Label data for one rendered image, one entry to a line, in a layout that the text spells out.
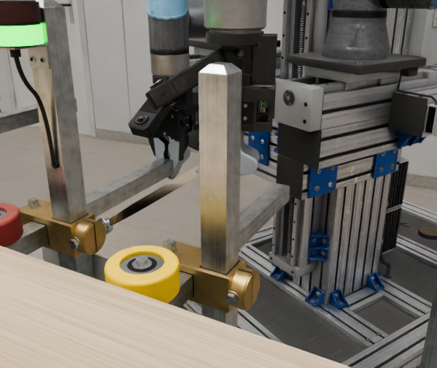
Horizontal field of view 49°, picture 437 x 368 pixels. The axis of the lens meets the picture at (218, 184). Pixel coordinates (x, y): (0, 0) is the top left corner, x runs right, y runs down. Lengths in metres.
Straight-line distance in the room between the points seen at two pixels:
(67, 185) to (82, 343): 0.31
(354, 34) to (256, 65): 0.55
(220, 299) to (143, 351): 0.20
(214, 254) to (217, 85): 0.20
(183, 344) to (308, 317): 1.22
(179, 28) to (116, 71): 3.13
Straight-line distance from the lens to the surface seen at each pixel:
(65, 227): 0.72
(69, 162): 0.70
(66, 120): 0.68
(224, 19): 0.58
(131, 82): 3.97
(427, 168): 3.34
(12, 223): 0.68
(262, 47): 0.60
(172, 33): 0.92
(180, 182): 0.69
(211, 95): 0.52
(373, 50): 1.13
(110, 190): 0.85
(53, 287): 0.53
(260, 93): 0.59
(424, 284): 1.90
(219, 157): 0.53
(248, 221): 0.74
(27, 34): 0.62
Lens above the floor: 1.18
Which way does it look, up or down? 22 degrees down
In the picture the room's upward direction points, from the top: straight up
